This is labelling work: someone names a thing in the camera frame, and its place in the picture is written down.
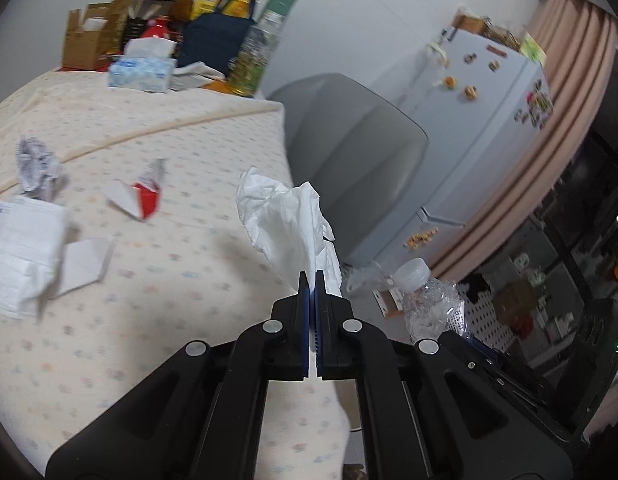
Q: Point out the white fridge hook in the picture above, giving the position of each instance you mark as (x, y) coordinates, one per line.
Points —
(437, 51)

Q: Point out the white paper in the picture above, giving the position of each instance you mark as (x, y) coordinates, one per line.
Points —
(84, 260)

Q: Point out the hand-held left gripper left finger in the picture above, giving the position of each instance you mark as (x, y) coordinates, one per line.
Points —
(303, 310)

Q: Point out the yellow figure magnet cluster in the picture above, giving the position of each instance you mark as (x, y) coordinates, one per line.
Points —
(421, 238)

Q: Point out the orange round fridge magnet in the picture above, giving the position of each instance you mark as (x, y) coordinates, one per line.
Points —
(471, 92)
(450, 81)

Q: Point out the blue tissue pack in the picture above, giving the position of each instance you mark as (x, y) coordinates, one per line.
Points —
(139, 75)

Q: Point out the tall green box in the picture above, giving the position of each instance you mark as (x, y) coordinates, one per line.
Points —
(279, 7)

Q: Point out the dark kitchen shelf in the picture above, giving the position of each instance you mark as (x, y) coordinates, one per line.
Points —
(589, 210)

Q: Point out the cluster of colourful magnets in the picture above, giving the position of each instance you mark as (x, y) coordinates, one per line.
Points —
(536, 105)

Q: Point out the cream patterned tablecloth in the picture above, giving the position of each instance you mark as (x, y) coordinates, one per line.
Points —
(164, 260)

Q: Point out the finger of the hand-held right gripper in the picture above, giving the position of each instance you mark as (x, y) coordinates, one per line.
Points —
(481, 365)

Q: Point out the red and white paper wrapper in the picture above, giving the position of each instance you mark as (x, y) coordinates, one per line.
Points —
(146, 200)

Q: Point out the red container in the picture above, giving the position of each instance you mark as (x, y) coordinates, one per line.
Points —
(156, 29)

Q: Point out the black cloth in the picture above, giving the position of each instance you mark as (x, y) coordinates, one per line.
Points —
(476, 284)

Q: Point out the wooden basket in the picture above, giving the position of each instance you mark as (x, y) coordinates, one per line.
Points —
(484, 27)

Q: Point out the pink curtain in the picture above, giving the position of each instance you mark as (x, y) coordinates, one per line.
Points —
(564, 85)

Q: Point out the brown cardboard box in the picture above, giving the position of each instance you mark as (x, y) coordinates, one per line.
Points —
(514, 305)

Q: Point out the navy tote bag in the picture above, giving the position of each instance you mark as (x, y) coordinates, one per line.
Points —
(214, 40)

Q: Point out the crushed clear plastic bottle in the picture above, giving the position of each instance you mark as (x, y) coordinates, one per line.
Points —
(429, 305)

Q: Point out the white fridge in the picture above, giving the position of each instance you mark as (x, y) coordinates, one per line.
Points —
(479, 135)

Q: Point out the yellow bag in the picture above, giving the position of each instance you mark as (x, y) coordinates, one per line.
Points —
(211, 0)

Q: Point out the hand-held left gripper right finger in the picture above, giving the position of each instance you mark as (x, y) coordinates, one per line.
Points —
(320, 310)

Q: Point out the grey chair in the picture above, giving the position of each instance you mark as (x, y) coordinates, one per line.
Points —
(349, 160)

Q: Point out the yellow green packet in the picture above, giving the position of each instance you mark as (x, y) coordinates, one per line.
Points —
(533, 47)

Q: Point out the white tissue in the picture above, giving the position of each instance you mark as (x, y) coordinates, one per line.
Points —
(289, 220)

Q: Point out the loose white papers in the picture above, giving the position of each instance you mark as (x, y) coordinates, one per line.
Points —
(194, 72)

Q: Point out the newspaper ball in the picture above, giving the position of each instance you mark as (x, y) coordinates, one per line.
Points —
(39, 167)

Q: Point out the open cardboard box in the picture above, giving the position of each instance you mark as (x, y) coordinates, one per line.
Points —
(84, 45)

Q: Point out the white paper towel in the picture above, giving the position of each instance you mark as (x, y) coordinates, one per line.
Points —
(24, 255)

